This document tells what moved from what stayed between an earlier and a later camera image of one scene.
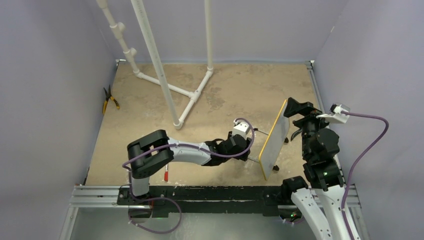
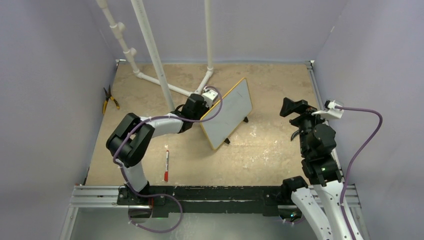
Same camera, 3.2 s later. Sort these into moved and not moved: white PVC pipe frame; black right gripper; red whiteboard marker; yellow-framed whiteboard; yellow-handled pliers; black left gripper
Moved: yellow-framed whiteboard; black left gripper
Not moved: black right gripper; yellow-handled pliers; white PVC pipe frame; red whiteboard marker
